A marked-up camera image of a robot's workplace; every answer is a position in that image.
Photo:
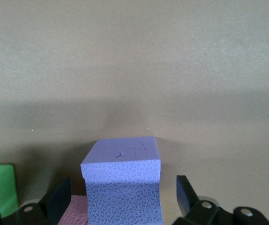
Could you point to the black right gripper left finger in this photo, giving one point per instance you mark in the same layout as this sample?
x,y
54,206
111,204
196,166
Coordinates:
x,y
54,201

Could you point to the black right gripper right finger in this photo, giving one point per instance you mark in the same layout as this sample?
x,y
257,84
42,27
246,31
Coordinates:
x,y
190,206

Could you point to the pink foam cube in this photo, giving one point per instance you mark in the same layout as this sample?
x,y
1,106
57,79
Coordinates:
x,y
77,208

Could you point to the purple foam cube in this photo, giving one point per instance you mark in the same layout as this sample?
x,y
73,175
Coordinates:
x,y
122,182

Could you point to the brown table cover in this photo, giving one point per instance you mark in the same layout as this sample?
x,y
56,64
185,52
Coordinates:
x,y
134,70

